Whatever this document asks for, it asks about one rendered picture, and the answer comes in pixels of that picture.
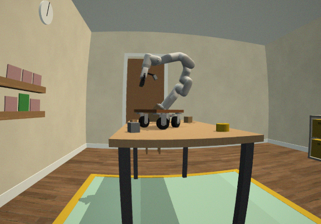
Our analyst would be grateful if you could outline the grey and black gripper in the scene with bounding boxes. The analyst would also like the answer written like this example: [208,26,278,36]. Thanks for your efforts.
[139,67,150,87]

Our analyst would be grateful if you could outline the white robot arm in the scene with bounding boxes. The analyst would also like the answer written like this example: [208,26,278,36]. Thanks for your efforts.
[142,52,195,109]

